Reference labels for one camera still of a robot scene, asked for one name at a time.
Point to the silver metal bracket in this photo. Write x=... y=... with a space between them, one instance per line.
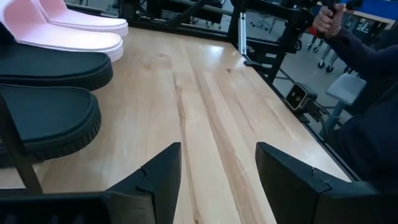
x=242 y=34

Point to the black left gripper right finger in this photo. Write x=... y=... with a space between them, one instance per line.
x=286 y=193

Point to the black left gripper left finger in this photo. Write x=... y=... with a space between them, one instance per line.
x=168 y=186

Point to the person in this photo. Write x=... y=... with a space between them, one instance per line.
x=373 y=140

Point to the small black table camera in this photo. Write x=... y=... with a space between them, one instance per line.
x=298 y=96

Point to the pink rubber slide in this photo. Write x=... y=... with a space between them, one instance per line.
x=90 y=21
x=62 y=37

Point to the black rubber slide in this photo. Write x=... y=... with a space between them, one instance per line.
x=53 y=65
x=49 y=118

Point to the wooden shelf black metal frame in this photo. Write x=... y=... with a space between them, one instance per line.
x=18 y=161

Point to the grey stool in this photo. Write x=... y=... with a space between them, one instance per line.
x=345 y=88

